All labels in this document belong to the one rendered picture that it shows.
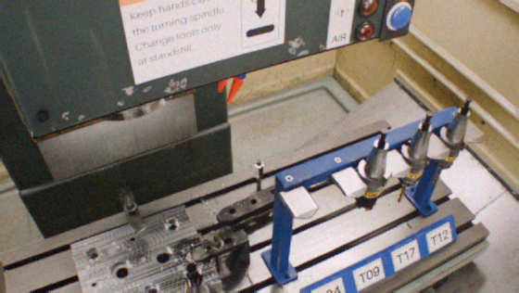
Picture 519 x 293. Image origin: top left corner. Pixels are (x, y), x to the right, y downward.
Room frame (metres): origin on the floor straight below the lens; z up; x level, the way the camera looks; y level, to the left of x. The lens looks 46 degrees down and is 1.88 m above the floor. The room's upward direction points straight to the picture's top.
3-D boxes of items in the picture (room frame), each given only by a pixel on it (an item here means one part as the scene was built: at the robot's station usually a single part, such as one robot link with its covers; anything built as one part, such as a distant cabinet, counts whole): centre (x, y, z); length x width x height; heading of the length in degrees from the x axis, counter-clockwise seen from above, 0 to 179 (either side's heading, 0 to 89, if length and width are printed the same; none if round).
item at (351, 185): (0.56, -0.18, 1.21); 0.07 x 0.05 x 0.01; 26
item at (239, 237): (0.56, 0.08, 0.97); 0.13 x 0.03 x 0.15; 116
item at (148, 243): (0.52, 0.25, 0.97); 0.29 x 0.23 x 0.05; 116
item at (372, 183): (0.59, -0.23, 1.21); 0.06 x 0.06 x 0.03
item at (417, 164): (0.63, -0.33, 1.21); 0.06 x 0.06 x 0.03
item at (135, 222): (0.66, 0.30, 0.97); 0.13 x 0.03 x 0.15; 26
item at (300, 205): (0.51, -0.08, 1.21); 0.07 x 0.05 x 0.01; 26
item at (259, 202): (0.73, -0.02, 0.93); 0.26 x 0.05 x 0.06; 121
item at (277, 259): (0.56, -0.06, 1.05); 0.10 x 0.05 x 0.30; 26
